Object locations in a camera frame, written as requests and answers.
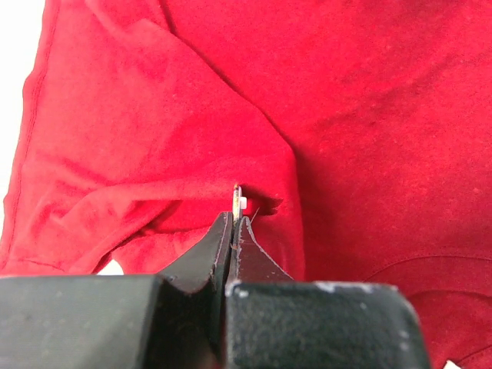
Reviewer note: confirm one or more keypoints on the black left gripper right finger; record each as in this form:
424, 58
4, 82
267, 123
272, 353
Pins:
274, 321

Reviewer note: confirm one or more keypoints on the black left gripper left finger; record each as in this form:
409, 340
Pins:
170, 319

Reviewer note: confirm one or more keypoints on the round brooch badge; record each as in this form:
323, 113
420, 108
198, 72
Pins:
239, 203

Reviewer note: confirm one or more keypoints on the red t-shirt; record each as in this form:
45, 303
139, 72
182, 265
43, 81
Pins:
360, 131

